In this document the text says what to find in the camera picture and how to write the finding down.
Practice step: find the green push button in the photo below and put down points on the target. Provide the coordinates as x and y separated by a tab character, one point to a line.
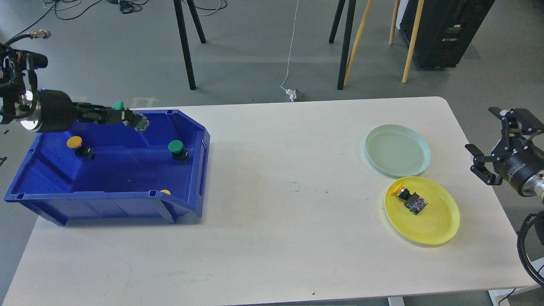
129	118
177	150

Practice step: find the black equipment case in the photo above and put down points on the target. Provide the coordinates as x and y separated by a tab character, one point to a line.
446	29

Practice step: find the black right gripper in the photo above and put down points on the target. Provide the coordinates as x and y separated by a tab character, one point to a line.
516	159

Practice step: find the black tripod stand left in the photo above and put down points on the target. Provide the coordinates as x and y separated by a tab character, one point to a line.
183	37

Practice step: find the white table leg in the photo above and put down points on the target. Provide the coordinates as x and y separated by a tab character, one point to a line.
499	297

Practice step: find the yellow push button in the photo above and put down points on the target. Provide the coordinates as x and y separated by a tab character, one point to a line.
81	150
412	201

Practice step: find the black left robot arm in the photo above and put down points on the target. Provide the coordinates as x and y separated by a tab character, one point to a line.
19	84

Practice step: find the black tripod stand right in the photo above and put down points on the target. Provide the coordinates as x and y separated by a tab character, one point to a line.
350	14

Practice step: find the yellow plate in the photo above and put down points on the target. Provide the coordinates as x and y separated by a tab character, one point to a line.
438	221

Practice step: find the light green plate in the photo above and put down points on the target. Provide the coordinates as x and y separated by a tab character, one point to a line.
397	151

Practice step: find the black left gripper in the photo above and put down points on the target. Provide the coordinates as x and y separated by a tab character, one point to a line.
58	112

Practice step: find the blue plastic bin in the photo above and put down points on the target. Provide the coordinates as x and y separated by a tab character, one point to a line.
125	177

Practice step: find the black tripod stand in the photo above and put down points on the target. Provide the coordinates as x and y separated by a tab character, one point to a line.
350	14
183	37

